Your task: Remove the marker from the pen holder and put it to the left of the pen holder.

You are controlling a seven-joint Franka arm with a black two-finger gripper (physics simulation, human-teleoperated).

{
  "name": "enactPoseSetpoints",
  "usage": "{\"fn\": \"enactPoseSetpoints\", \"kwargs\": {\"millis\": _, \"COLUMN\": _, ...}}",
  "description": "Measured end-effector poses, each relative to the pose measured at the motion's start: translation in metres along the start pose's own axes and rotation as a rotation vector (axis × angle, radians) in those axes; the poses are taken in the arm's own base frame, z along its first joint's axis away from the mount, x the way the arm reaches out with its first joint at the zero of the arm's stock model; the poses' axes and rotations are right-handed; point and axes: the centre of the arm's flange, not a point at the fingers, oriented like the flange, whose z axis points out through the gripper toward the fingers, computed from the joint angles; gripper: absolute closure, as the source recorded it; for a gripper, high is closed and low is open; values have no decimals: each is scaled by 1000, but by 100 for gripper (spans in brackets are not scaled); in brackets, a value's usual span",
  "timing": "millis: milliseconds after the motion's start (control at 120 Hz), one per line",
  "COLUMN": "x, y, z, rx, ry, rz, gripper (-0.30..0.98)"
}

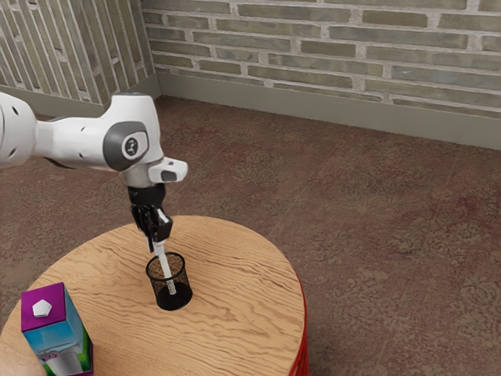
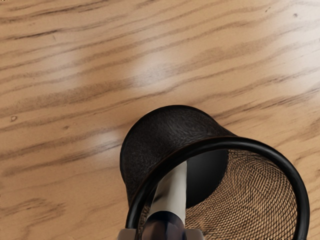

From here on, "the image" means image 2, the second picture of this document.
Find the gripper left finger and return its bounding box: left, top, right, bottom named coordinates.
left=117, top=227, right=137, bottom=240

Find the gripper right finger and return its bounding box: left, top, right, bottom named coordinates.
left=185, top=228, right=205, bottom=240

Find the white pen with dark cap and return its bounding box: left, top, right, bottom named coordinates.
left=141, top=161, right=188, bottom=240

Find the black mesh pen holder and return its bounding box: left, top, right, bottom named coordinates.
left=119, top=104, right=311, bottom=240

